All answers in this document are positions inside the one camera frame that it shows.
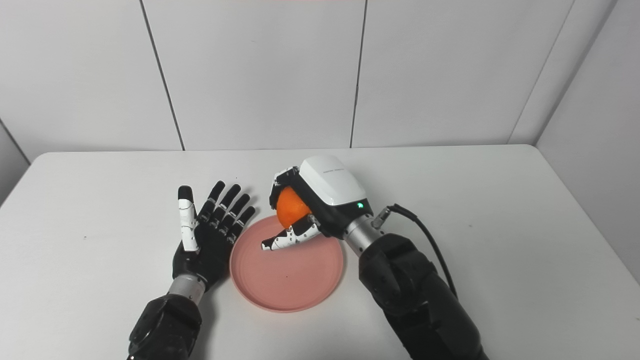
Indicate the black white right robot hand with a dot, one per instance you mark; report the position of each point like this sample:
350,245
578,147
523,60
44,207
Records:
332,187

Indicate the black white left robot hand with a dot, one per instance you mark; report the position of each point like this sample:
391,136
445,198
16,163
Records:
210,250

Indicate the orange fruit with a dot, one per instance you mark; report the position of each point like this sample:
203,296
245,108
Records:
291,209

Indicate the pink round plate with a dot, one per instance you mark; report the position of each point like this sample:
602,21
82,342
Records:
287,272

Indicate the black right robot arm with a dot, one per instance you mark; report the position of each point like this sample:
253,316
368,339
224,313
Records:
415,295

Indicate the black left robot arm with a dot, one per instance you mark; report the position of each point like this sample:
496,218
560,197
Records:
167,325

